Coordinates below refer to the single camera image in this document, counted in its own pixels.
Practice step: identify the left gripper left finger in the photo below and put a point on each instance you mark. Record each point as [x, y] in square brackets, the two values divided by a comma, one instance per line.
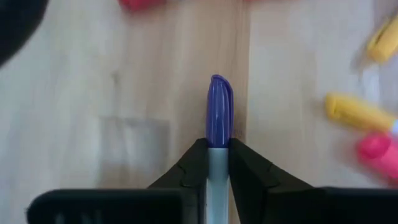
[189, 174]

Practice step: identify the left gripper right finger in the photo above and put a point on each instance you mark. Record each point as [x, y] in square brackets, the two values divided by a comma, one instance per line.
[255, 180]

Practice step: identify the purple cap grey marker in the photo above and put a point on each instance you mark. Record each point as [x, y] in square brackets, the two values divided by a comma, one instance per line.
[219, 112]

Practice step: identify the slim red Expo marker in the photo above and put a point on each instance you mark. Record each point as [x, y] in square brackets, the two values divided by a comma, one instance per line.
[140, 3]

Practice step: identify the pink highlighter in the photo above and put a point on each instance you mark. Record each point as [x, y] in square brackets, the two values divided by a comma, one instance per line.
[379, 154]

